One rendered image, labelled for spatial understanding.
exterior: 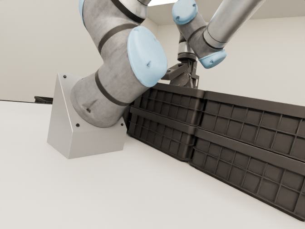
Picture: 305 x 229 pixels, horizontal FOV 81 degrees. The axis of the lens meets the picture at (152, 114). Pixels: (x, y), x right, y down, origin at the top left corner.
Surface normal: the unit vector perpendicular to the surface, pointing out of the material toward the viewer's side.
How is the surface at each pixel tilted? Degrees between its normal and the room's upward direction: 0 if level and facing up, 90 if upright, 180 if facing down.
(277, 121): 90
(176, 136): 90
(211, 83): 90
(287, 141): 90
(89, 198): 0
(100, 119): 115
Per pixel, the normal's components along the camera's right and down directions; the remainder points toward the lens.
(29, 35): 0.77, 0.24
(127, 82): -0.11, 0.65
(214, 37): -0.58, 0.73
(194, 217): 0.22, -0.97
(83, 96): -0.31, -0.07
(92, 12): -0.56, 0.14
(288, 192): -0.66, -0.06
